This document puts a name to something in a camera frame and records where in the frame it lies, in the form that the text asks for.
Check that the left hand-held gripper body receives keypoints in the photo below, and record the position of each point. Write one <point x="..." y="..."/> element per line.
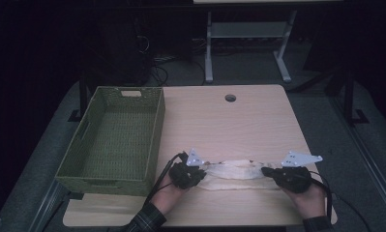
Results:
<point x="182" y="175"/>

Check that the white metal stand frame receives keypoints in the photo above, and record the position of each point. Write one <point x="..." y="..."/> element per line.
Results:
<point x="248" y="29"/>

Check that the cream towel with brown patches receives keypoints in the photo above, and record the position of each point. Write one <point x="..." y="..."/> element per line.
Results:
<point x="235" y="172"/>

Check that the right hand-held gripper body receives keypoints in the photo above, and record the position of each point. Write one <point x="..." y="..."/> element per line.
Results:
<point x="293" y="180"/>

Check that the green woven basket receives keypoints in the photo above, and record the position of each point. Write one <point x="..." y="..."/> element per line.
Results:
<point x="94" y="185"/>

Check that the person's left hand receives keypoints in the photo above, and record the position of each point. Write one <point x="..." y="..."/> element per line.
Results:
<point x="168" y="198"/>

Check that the grey metal floor rail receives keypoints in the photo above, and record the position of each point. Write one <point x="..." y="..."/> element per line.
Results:
<point x="47" y="206"/>
<point x="368" y="158"/>

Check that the black stand post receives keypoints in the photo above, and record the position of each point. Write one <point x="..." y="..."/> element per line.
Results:
<point x="349" y="100"/>
<point x="83" y="96"/>

